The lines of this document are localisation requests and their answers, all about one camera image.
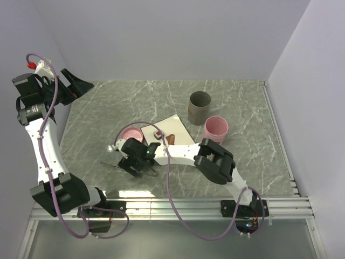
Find pink cylindrical container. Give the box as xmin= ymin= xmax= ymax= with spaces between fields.
xmin=202 ymin=116 xmax=229 ymax=145

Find grey cylindrical container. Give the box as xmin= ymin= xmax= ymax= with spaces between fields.
xmin=188 ymin=91 xmax=211 ymax=126

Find brown meat piece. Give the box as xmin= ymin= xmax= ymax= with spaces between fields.
xmin=165 ymin=134 xmax=175 ymax=145

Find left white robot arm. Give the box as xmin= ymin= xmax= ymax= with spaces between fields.
xmin=12 ymin=68 xmax=109 ymax=217

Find aluminium rail frame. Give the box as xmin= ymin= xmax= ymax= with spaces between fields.
xmin=18 ymin=81 xmax=327 ymax=258

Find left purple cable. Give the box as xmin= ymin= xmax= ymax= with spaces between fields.
xmin=25 ymin=53 xmax=130 ymax=238

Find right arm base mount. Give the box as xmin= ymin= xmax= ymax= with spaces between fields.
xmin=220 ymin=199 xmax=270 ymax=236

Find white square plate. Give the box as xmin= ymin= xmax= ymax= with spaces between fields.
xmin=141 ymin=114 xmax=195 ymax=145

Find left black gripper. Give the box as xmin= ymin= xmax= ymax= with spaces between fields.
xmin=39 ymin=69 xmax=93 ymax=106

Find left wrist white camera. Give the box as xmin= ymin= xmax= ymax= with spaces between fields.
xmin=34 ymin=60 xmax=54 ymax=80

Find sushi rice piece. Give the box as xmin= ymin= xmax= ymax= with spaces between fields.
xmin=153 ymin=130 xmax=164 ymax=140

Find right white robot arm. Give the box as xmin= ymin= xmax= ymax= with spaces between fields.
xmin=114 ymin=138 xmax=269 ymax=219

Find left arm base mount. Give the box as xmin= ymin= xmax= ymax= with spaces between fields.
xmin=81 ymin=201 xmax=126 ymax=234

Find pink lid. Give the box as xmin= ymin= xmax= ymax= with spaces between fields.
xmin=120 ymin=127 xmax=144 ymax=142

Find metal tongs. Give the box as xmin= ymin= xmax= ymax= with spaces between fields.
xmin=100 ymin=161 xmax=158 ymax=178

